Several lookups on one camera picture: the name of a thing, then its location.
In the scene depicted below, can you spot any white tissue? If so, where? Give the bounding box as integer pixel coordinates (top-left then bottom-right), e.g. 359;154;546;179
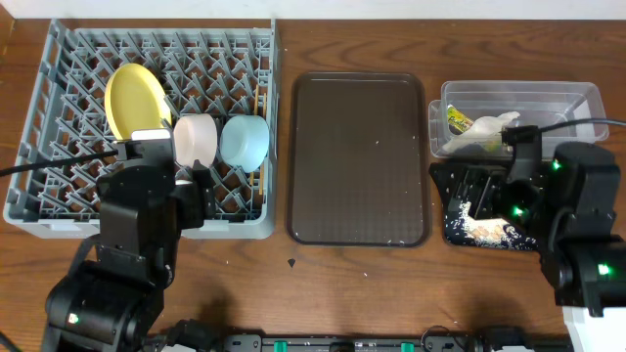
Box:
442;111;520;154

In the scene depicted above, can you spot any white pink shallow bowl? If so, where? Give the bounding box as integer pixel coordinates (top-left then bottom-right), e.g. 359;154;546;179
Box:
173;114;218;167

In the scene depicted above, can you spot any green yellow wrapper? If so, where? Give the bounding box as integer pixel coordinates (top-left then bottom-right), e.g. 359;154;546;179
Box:
446;105;473;135

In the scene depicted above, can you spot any light blue bowl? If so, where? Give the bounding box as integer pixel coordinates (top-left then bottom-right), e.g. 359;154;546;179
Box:
219;115;270;173

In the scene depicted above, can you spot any yellow round plate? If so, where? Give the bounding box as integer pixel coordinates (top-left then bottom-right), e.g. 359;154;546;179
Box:
104;64;172;140

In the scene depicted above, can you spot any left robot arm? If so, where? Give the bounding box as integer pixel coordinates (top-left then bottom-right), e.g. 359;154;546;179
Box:
41;140;208;351

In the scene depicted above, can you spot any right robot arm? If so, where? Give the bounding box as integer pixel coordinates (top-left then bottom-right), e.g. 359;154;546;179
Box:
428;125;625;351

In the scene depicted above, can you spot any spilled rice food waste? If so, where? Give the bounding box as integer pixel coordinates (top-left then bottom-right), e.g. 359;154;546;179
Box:
443;201;537;251

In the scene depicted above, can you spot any clear plastic waste bin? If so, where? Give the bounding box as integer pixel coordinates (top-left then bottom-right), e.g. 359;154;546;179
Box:
428;80;606;159

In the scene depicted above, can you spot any grey plastic dishwasher rack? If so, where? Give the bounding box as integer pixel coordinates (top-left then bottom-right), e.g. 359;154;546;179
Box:
3;21;280;239

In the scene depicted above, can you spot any black rectangular tray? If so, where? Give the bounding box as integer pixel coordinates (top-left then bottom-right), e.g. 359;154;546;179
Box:
428;159;537;251

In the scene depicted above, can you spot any dark brown serving tray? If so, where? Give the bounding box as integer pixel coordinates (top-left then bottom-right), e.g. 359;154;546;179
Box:
286;72;431;247

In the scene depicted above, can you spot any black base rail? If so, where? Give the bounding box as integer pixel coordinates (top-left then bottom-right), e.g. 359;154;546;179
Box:
160;320;568;352

